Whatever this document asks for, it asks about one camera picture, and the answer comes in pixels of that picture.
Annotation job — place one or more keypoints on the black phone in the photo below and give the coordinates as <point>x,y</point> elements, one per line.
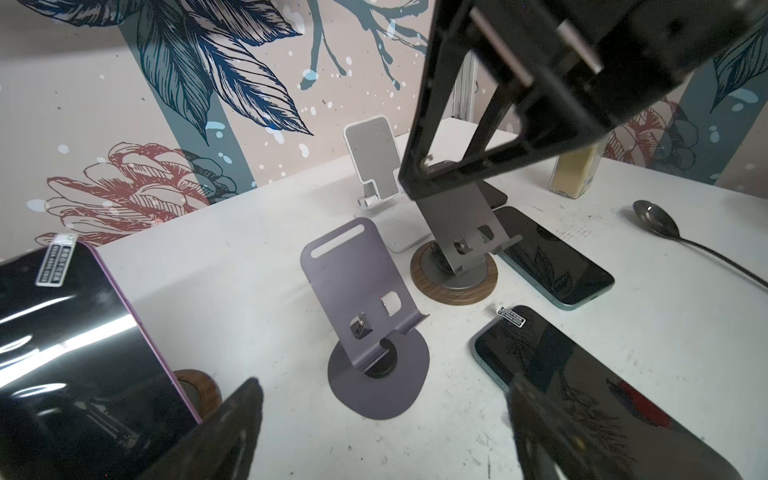
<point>632,429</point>
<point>494,197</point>
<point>85,394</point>

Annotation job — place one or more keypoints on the dark metal spoon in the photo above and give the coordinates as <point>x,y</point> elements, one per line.
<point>659,222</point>

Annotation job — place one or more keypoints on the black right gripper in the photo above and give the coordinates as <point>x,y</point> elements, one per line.
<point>600,54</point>

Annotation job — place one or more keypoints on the white right phone stand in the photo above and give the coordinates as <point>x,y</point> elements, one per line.
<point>377,161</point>

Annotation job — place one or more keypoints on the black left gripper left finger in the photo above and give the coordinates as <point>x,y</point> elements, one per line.
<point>223,446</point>

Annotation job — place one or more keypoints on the green phone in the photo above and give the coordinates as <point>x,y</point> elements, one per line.
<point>564,276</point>

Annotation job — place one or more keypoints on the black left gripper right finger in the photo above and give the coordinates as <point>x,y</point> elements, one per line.
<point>549,444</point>

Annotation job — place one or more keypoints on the round wooden phone stand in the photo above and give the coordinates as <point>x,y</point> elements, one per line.
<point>456,268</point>

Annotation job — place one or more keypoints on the small glass jar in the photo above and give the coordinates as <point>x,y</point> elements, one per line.
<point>574,171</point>

